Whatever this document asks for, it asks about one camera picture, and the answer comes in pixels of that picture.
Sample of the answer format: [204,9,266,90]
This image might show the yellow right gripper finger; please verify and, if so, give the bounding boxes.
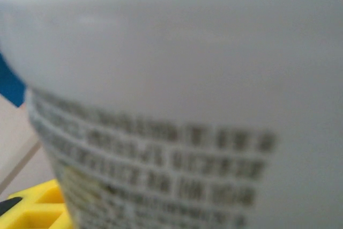
[0,179,75,229]

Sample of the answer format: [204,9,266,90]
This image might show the white label plastic bottle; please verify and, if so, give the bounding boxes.
[0,0,343,229]

